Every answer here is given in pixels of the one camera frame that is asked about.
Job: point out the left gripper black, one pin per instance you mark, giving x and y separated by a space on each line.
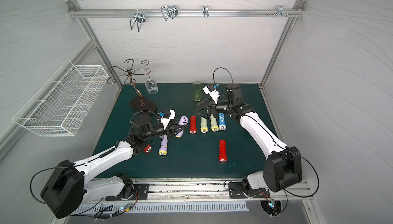
166 130

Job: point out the metal hook clip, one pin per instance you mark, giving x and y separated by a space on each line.
137 21
169 11

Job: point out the metal clip right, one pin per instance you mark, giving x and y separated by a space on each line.
280 12

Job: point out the metal wine glass rack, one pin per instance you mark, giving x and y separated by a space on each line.
139 102

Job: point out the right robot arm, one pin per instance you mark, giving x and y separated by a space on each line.
283 166

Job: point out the purple flashlight row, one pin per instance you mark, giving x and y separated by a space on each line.
183 122
163 146

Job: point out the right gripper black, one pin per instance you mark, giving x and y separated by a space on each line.
210 110

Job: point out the clear wine glass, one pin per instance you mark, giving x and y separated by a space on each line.
151 85

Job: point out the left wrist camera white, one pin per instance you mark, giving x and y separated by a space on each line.
166 116

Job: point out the blue flashlight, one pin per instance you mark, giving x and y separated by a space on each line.
222 125

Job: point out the small metal clip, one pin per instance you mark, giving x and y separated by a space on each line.
205 11

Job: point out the metal hook clip left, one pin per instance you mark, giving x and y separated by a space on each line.
137 21

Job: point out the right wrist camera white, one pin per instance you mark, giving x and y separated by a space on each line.
211 90

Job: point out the white wire basket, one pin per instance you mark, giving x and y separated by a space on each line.
59 108

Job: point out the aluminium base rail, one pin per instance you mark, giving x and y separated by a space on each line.
165 189

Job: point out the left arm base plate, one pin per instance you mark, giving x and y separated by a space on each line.
141 191

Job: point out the green glass tumbler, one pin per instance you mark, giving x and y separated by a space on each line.
197 91

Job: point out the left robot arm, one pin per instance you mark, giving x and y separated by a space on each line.
72 184

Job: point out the red flashlight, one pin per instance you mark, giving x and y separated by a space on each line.
222 151
147 149
193 127

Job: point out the pale green flashlight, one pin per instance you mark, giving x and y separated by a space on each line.
214 125
203 127

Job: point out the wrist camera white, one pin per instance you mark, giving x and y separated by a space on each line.
211 90
166 116

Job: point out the metal hook clip centre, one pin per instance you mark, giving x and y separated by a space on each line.
169 11

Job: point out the aluminium top rail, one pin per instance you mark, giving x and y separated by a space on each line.
183 13

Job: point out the white vent strip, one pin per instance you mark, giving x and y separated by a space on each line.
167 207

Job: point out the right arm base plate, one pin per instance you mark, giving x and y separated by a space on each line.
238 190

